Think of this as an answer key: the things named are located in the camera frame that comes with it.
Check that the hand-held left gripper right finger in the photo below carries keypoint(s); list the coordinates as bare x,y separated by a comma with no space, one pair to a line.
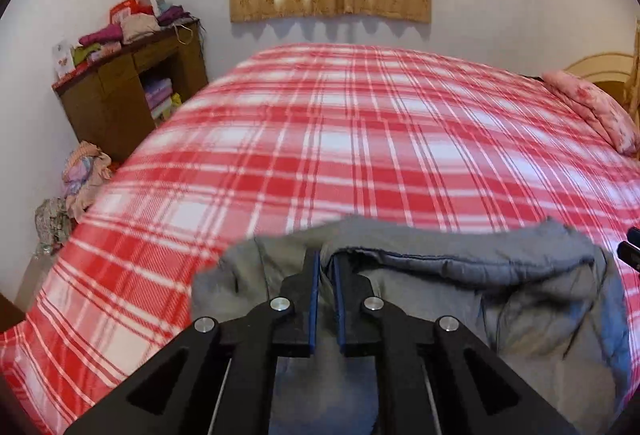
341,310

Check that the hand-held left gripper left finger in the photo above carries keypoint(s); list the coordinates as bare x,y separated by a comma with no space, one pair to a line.
314,305

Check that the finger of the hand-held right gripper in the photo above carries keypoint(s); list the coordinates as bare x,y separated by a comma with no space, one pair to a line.
635,233
629,252

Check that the grey puffer jacket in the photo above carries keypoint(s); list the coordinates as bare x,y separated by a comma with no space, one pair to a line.
525,315

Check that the pile of pastel clothes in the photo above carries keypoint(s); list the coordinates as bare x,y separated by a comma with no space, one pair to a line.
85,175

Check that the purple folded clothes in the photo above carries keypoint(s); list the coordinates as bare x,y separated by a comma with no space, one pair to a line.
172,15

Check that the pale pink folded clothes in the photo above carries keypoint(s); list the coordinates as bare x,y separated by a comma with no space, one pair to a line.
140,26

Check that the magenta folded clothes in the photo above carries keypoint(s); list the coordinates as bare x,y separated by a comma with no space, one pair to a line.
102,35

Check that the pink floral pillow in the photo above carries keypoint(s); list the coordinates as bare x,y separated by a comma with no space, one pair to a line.
595,105

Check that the long beige curtain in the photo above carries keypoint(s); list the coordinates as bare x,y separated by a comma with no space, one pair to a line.
637,65

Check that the bed with red plaid sheet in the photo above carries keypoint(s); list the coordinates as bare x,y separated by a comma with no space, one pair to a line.
350,140

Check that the wooden bed headboard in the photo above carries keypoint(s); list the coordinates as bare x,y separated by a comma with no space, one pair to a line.
595,64

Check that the yellow white box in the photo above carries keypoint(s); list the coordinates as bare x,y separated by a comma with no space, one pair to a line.
172,102

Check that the purple box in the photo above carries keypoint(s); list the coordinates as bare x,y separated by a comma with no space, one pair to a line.
157,91

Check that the grey floral bag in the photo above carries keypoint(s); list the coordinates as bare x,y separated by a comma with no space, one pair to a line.
52,220

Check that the brown wooden desk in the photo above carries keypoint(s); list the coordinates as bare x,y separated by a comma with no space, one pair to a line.
100,115

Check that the dark brown furniture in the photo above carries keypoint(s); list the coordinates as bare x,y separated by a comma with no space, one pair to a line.
10,312

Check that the flat pink box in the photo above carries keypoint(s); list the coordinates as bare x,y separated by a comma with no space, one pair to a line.
107,51

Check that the flat red box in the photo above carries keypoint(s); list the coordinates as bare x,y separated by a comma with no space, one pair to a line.
75,76

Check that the green folded cloth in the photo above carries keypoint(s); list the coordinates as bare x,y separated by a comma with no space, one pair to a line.
85,52

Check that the white card box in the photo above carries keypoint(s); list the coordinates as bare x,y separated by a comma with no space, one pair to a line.
64,60

